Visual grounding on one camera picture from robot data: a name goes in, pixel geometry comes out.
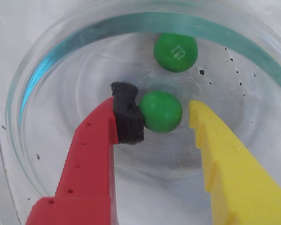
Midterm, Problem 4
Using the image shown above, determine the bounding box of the green round pill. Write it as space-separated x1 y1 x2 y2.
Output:
138 90 183 134
153 33 199 73

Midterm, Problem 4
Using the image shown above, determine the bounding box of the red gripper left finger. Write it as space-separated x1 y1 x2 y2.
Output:
25 81 146 225

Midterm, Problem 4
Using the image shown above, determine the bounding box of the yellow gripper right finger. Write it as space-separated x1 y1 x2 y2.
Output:
188 100 281 225

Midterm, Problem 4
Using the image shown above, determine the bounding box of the pale grey tablecloth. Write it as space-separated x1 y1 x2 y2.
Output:
0 0 281 225

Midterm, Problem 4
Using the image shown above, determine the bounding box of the clear glass bowl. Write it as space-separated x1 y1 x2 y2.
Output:
5 0 281 225

